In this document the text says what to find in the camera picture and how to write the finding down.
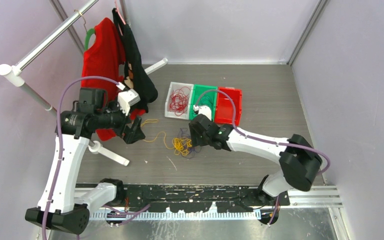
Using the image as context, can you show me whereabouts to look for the yellow wire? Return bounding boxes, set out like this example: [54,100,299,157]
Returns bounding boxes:
[140,118,194,158]

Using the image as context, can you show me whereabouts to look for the red wire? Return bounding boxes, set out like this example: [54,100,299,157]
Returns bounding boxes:
[168,86,192,117]

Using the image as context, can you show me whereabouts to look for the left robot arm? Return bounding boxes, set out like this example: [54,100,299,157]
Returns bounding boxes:
[25,87,145,235]

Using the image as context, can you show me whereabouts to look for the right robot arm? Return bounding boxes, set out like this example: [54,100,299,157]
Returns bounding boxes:
[189,114,322,206]

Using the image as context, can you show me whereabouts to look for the white plastic bin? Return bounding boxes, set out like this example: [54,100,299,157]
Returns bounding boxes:
[164,82,194,120]

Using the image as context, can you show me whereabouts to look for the red plastic bin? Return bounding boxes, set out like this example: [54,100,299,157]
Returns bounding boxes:
[214,86,243,126]

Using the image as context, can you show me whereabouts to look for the green plastic bin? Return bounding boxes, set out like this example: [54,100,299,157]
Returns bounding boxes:
[189,84,218,121]

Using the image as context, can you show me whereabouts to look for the black shirt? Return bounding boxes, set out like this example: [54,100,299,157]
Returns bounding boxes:
[112,8,158,109]

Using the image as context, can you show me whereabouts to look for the red shirt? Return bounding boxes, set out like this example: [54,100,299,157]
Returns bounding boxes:
[80,17,147,142]

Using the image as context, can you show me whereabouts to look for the green hanger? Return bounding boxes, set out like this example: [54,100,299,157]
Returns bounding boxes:
[83,28,96,51]

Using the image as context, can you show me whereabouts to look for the white clothes rack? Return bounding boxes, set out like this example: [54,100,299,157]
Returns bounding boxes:
[0,0,169,167]

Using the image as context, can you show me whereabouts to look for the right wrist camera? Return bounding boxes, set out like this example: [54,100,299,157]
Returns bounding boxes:
[193,104,213,121]

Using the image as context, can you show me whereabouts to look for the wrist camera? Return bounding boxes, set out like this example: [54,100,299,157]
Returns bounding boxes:
[116,82,140,116]
[193,104,213,121]

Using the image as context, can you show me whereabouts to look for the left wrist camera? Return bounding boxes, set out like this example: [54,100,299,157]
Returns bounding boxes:
[116,82,140,116]

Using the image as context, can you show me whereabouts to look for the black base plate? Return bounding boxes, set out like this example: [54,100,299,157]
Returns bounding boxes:
[107,184,275,213]

